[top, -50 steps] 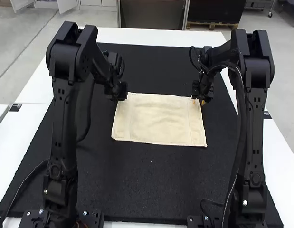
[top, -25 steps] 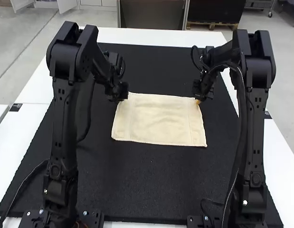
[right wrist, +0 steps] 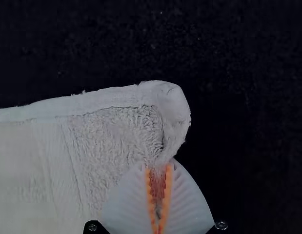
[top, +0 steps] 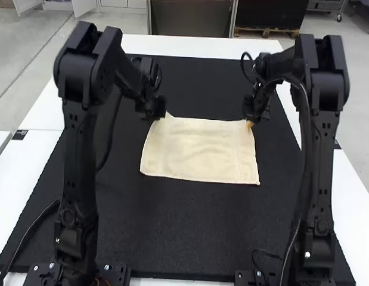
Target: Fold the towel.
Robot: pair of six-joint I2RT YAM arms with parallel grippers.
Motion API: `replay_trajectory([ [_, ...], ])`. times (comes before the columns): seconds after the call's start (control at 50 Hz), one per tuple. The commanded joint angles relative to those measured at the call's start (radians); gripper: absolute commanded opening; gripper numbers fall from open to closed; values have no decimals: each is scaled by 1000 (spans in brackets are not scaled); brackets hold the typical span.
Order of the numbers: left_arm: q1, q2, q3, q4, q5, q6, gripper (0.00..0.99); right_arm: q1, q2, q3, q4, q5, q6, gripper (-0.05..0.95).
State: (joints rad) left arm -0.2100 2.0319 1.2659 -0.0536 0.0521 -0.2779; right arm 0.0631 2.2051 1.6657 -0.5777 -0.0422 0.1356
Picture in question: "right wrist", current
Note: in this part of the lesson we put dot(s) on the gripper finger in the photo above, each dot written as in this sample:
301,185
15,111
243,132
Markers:
187,204
128,202

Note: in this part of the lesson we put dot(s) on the pale towel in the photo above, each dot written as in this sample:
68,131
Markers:
67,146

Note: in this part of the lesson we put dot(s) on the black mat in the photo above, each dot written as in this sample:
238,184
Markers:
238,73

